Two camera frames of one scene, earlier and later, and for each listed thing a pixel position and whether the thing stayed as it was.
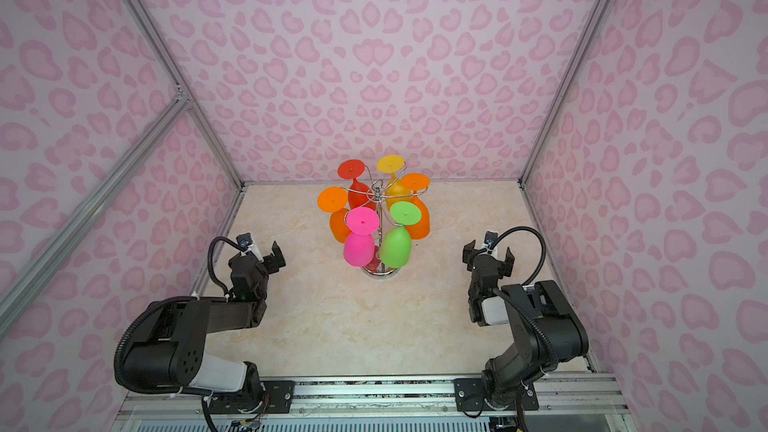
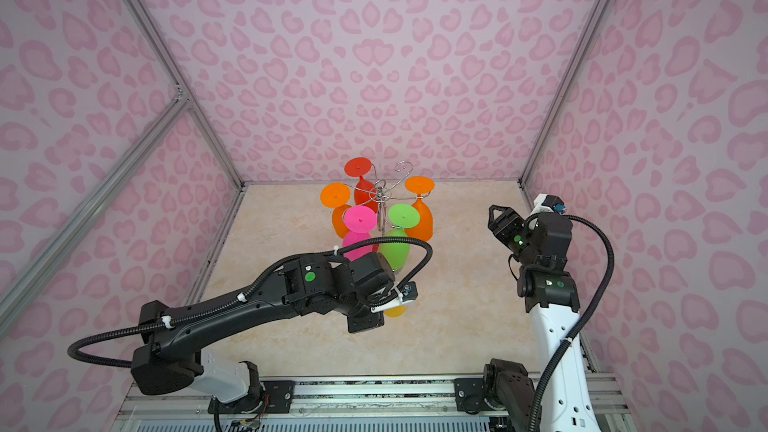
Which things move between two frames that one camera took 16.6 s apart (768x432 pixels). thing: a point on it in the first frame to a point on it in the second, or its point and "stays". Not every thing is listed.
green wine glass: (396, 242) stays
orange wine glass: (417, 182) stays
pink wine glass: (359, 245) stays
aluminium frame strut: (167, 121) stays
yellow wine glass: (396, 190) to (396, 312)
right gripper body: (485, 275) to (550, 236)
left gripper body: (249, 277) to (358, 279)
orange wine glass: (333, 199) stays
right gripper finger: (469, 254) to (507, 226)
